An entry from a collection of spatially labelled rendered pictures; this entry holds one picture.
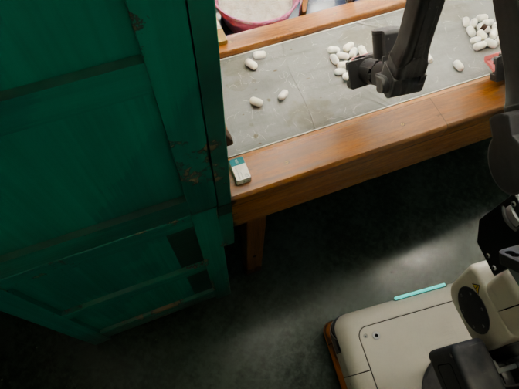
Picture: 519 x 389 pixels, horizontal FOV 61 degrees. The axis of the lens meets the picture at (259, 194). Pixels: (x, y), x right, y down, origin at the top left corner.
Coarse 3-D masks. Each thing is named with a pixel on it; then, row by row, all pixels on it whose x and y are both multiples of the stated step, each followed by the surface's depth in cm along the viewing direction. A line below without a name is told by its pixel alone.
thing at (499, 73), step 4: (496, 56) 111; (500, 56) 111; (496, 60) 111; (500, 60) 111; (496, 64) 112; (500, 64) 112; (496, 68) 112; (500, 68) 112; (496, 72) 113; (500, 72) 113; (492, 76) 114; (496, 76) 113; (500, 76) 114; (496, 80) 114; (500, 80) 114
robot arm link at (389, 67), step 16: (416, 0) 72; (432, 0) 71; (416, 16) 74; (432, 16) 74; (400, 32) 81; (416, 32) 76; (432, 32) 77; (400, 48) 82; (416, 48) 79; (384, 64) 89; (400, 64) 83; (416, 64) 83; (400, 80) 86; (416, 80) 88
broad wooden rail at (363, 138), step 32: (448, 96) 115; (480, 96) 115; (352, 128) 110; (384, 128) 110; (416, 128) 111; (448, 128) 112; (480, 128) 121; (256, 160) 106; (288, 160) 106; (320, 160) 106; (352, 160) 107; (384, 160) 115; (416, 160) 125; (256, 192) 103; (288, 192) 110; (320, 192) 119
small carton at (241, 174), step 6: (234, 162) 103; (240, 162) 103; (234, 168) 102; (240, 168) 102; (246, 168) 102; (234, 174) 102; (240, 174) 102; (246, 174) 102; (240, 180) 101; (246, 180) 102
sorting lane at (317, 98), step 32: (448, 0) 133; (480, 0) 134; (320, 32) 127; (352, 32) 127; (448, 32) 128; (224, 64) 121; (288, 64) 121; (320, 64) 122; (448, 64) 123; (480, 64) 123; (224, 96) 116; (256, 96) 117; (288, 96) 117; (320, 96) 117; (352, 96) 117; (384, 96) 118; (416, 96) 118; (256, 128) 112; (288, 128) 113; (320, 128) 113
